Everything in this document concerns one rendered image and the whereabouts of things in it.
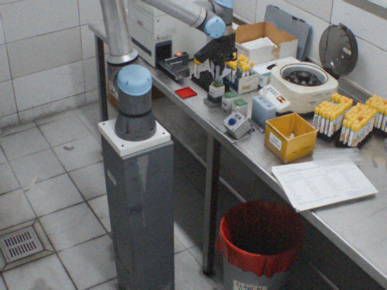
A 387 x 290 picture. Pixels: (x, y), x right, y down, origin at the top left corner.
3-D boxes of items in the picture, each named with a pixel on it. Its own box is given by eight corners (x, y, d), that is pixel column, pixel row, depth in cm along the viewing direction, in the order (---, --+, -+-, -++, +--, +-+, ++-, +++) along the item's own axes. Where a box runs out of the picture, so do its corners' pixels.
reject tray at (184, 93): (174, 92, 222) (174, 90, 221) (188, 87, 225) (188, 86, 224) (182, 99, 217) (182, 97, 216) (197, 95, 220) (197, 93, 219)
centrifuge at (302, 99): (252, 93, 222) (254, 66, 215) (311, 82, 232) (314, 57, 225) (282, 122, 204) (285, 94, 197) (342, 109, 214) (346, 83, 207)
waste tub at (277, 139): (262, 144, 192) (265, 120, 186) (292, 135, 197) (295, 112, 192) (284, 164, 182) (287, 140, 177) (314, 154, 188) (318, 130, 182)
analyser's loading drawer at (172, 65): (153, 61, 240) (153, 51, 237) (165, 58, 243) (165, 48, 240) (176, 80, 226) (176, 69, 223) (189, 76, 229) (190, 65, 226)
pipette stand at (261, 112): (247, 120, 205) (249, 97, 199) (262, 116, 207) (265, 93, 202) (261, 133, 198) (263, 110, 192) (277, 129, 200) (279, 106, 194)
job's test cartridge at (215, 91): (208, 98, 215) (208, 84, 212) (218, 95, 217) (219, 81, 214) (214, 102, 213) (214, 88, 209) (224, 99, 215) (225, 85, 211)
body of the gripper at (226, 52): (237, 62, 206) (238, 34, 199) (218, 67, 202) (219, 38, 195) (225, 55, 211) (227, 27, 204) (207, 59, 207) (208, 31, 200)
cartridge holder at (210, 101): (202, 101, 216) (203, 93, 214) (221, 96, 220) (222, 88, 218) (210, 107, 212) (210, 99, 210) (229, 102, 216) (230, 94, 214)
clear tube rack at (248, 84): (210, 74, 235) (211, 60, 231) (229, 69, 239) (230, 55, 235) (238, 95, 221) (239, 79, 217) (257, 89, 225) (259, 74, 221)
